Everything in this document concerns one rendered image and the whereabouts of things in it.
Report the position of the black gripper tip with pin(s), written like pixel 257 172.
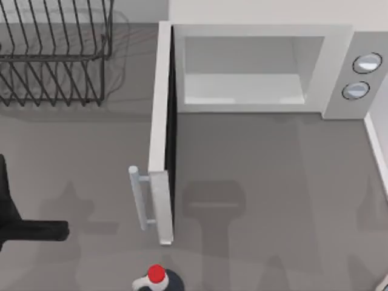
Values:
pixel 18 224

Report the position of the round microwave knob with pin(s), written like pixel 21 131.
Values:
pixel 367 62
pixel 355 90

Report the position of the dark bottle with red cap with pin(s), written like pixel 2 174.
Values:
pixel 160 280

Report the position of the pale microwave oven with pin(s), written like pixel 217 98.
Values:
pixel 336 69

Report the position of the pale microwave door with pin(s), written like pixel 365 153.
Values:
pixel 160 121

